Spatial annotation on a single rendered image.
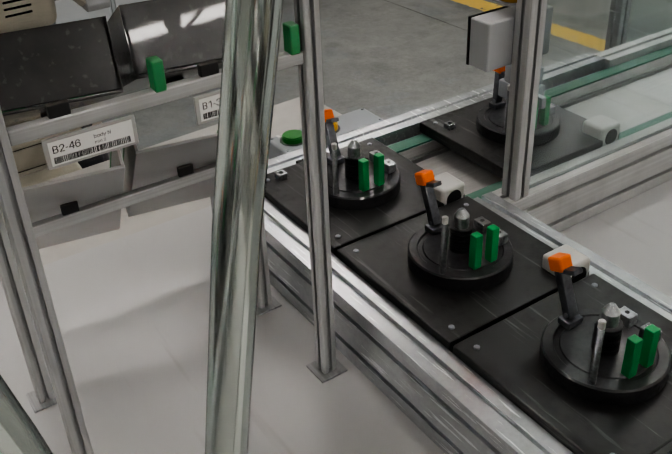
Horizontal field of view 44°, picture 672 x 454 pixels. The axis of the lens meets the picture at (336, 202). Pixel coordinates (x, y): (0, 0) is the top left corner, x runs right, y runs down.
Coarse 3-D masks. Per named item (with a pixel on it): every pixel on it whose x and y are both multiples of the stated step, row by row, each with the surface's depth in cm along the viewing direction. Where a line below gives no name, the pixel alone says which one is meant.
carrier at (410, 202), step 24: (336, 144) 120; (360, 144) 142; (288, 168) 136; (336, 168) 122; (360, 168) 123; (384, 168) 130; (408, 168) 134; (288, 192) 129; (336, 192) 124; (360, 192) 125; (384, 192) 125; (408, 192) 128; (456, 192) 126; (288, 216) 126; (336, 216) 123; (360, 216) 123; (384, 216) 123; (408, 216) 122; (336, 240) 118
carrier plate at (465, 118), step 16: (448, 112) 152; (464, 112) 151; (432, 128) 146; (464, 128) 146; (448, 144) 144; (464, 144) 141; (480, 144) 141; (496, 144) 140; (480, 160) 138; (496, 160) 136
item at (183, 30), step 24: (168, 0) 84; (192, 0) 85; (216, 0) 86; (120, 24) 85; (144, 24) 84; (168, 24) 85; (192, 24) 85; (216, 24) 86; (120, 48) 89; (144, 48) 84; (168, 48) 85; (192, 48) 86; (216, 48) 86; (120, 72) 94; (144, 72) 84; (168, 72) 85; (192, 72) 95
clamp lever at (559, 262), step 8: (552, 256) 96; (560, 256) 95; (568, 256) 95; (552, 264) 96; (560, 264) 95; (568, 264) 95; (560, 272) 95; (568, 272) 94; (576, 272) 94; (560, 280) 96; (568, 280) 96; (560, 288) 96; (568, 288) 96; (560, 296) 97; (568, 296) 96; (568, 304) 96; (568, 312) 96; (576, 312) 97
